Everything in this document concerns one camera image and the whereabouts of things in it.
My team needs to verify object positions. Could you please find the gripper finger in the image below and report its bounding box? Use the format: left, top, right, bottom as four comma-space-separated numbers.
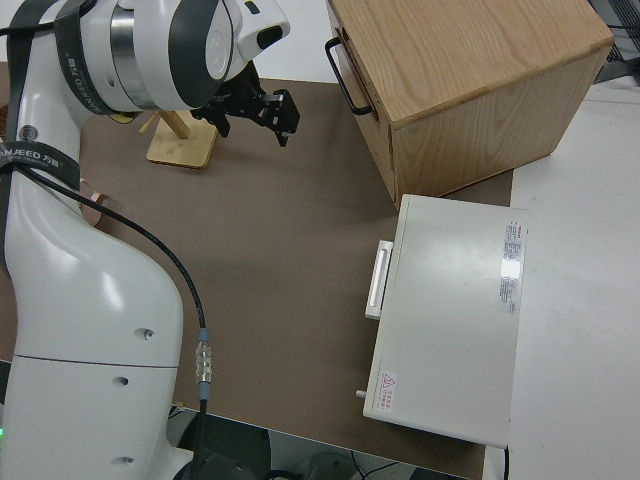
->
259, 88, 301, 149
191, 104, 231, 139

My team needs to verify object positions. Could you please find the pink mug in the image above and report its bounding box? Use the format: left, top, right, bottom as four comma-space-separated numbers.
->
78, 180, 109, 230

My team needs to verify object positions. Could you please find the white oven door handle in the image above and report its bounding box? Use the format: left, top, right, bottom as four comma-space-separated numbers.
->
363, 239, 396, 320

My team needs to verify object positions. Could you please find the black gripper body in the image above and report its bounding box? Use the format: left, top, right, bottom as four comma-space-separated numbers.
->
199, 64, 281, 126

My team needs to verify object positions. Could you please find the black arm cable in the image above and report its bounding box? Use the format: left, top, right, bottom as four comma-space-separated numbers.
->
0, 0, 216, 480

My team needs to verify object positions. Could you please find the brown table mat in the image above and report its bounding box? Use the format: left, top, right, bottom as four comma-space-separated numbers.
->
0, 61, 516, 480

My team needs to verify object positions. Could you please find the white toaster oven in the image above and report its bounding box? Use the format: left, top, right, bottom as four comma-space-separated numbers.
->
362, 193, 530, 449

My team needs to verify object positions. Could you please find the large wooden box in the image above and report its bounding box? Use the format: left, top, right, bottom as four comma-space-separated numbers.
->
327, 0, 615, 203

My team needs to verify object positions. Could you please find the black wire shelf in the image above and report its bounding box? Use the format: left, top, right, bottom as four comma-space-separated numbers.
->
589, 0, 640, 84

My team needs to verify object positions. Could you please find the black box handle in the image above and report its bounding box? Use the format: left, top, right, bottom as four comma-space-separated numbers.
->
324, 37, 375, 116

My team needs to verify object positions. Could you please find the wooden mug tree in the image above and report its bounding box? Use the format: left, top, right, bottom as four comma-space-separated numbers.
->
138, 109, 221, 170

